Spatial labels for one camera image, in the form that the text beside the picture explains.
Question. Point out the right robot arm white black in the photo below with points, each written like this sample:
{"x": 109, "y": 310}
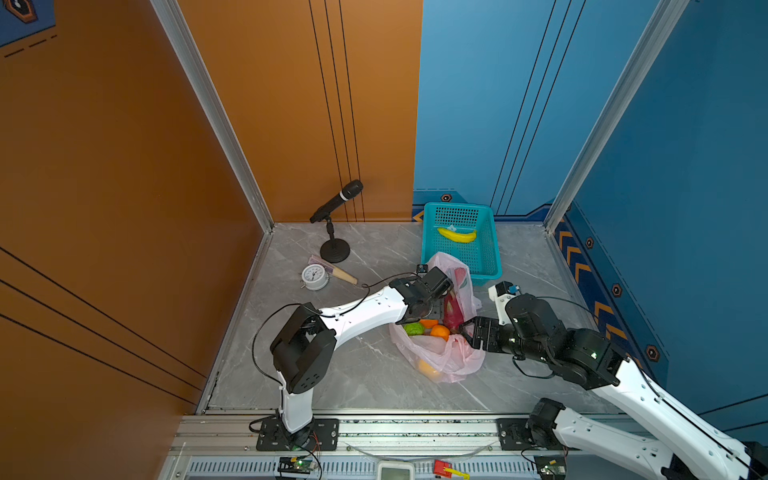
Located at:
{"x": 679, "y": 443}

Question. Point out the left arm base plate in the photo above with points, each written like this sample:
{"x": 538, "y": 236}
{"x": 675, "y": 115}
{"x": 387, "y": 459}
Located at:
{"x": 319, "y": 435}

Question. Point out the red yellow button box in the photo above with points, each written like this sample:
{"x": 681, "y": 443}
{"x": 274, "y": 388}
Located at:
{"x": 446, "y": 470}

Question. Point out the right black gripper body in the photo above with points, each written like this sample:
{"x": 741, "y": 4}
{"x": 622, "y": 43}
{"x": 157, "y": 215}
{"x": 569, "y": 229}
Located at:
{"x": 497, "y": 338}

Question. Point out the orange tangerine fruit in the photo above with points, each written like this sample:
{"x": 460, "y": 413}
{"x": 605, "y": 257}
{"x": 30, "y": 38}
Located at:
{"x": 440, "y": 331}

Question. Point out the yellow banana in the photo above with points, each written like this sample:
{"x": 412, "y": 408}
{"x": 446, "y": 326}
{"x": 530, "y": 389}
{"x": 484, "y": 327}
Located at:
{"x": 457, "y": 237}

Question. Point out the white round alarm clock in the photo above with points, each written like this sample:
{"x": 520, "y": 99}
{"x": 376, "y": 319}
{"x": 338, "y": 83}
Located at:
{"x": 314, "y": 277}

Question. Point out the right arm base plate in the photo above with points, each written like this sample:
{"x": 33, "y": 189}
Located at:
{"x": 514, "y": 434}

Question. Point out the pink plastic bag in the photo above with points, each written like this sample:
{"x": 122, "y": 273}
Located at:
{"x": 436, "y": 349}

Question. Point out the white display device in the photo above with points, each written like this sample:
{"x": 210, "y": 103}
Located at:
{"x": 395, "y": 470}

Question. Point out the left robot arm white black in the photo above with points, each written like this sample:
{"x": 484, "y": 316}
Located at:
{"x": 303, "y": 349}

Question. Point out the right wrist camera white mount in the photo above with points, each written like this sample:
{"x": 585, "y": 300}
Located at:
{"x": 500, "y": 294}

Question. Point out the teal plastic basket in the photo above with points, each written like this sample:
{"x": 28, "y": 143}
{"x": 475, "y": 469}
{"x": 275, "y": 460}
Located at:
{"x": 466, "y": 232}

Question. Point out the green circuit board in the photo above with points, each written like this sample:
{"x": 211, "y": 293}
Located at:
{"x": 296, "y": 467}

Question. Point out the pink dragon fruit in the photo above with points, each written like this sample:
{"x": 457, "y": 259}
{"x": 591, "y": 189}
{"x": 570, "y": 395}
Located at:
{"x": 458, "y": 303}

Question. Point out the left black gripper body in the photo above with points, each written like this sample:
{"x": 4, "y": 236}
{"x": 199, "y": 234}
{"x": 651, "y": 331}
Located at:
{"x": 434, "y": 309}

